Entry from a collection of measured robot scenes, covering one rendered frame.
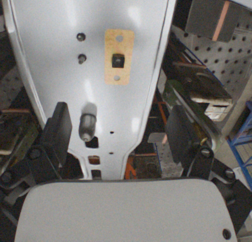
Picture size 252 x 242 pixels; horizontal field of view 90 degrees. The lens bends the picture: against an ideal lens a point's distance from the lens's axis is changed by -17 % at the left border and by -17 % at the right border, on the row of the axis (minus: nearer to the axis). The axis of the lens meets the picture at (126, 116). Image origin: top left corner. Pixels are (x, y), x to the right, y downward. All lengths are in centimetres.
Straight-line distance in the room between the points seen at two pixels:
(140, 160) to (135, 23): 44
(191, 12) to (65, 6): 17
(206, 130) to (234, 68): 57
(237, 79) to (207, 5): 58
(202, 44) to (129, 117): 42
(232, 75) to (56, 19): 70
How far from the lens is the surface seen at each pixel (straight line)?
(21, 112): 41
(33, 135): 37
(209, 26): 27
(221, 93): 28
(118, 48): 21
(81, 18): 21
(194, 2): 25
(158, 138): 38
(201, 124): 21
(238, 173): 462
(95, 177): 58
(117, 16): 21
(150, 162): 55
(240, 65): 76
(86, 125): 27
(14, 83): 72
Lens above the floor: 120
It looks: 45 degrees down
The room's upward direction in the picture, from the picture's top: 175 degrees clockwise
